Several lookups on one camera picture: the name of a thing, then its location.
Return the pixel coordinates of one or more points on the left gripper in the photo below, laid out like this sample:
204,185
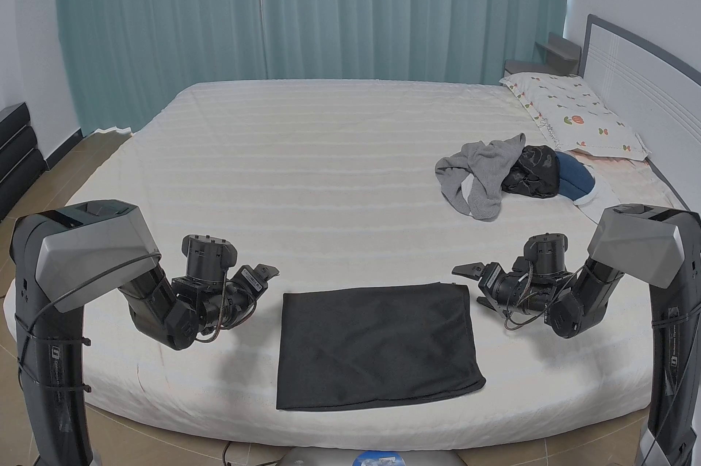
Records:
246,297

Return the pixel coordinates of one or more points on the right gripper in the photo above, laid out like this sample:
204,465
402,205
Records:
501,291

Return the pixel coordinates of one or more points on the black T-shirt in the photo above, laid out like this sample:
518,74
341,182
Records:
378,343

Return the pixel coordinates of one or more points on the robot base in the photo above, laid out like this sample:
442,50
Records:
356,458

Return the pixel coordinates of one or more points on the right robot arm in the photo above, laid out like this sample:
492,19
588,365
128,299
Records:
668,343

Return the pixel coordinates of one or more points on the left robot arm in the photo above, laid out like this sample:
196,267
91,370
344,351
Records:
55,343

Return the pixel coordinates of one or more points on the bed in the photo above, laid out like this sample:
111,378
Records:
328,151

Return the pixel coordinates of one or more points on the grey garment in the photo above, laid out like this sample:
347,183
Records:
487,168

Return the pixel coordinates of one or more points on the black printed garment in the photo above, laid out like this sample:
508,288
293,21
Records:
534,173

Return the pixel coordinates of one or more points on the dark blue garment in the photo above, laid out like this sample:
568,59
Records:
575,176

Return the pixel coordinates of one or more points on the white garment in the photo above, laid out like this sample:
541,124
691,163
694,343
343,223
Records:
602,206

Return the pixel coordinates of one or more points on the white printed pillow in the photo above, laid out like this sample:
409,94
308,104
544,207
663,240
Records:
580,116

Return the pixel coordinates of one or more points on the grey bedside table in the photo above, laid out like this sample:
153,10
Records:
556,53

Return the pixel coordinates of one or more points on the black chest of drawers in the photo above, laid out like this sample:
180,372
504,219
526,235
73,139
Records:
19,157

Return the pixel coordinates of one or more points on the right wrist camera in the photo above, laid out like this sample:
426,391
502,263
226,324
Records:
520,267

